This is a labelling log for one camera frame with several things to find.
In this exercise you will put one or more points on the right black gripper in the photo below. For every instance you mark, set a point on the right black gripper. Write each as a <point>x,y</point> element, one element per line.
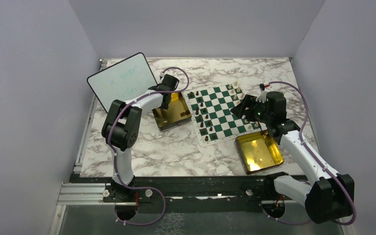
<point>248,101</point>

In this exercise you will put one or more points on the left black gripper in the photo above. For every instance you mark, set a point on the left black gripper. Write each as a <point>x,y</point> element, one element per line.
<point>164,106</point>

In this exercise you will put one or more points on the tin with dark pieces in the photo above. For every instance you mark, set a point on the tin with dark pieces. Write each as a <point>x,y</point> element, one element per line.
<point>170,118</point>

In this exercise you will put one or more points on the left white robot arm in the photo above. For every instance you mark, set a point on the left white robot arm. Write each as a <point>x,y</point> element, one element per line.
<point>122,124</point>

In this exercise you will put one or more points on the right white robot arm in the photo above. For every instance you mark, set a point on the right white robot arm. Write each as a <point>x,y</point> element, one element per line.
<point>328,195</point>

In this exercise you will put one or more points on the white chess pieces group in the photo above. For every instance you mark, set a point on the white chess pieces group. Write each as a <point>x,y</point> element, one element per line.
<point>238,107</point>

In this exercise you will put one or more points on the dark pieces in tin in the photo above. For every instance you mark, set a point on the dark pieces in tin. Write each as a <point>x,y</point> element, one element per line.
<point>185,113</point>

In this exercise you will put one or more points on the green white chess board mat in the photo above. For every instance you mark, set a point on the green white chess board mat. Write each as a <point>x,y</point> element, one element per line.
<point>224,126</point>

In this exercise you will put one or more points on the empty gold tin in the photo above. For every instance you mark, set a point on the empty gold tin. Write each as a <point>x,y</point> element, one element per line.
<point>258,151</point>

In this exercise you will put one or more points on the small whiteboard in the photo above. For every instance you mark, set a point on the small whiteboard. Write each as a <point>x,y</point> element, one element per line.
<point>124,80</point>

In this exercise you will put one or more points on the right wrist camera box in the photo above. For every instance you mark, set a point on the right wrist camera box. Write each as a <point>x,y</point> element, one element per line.
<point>265,88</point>

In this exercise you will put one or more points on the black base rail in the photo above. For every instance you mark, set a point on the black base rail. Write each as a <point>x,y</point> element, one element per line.
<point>193,194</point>

